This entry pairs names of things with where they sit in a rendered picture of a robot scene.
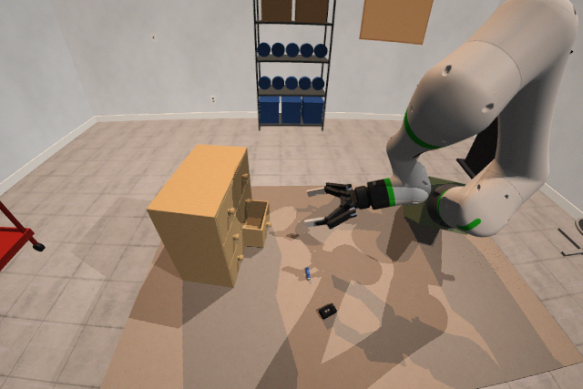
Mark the tan wooden chest of drawers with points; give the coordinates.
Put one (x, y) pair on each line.
(184, 213)

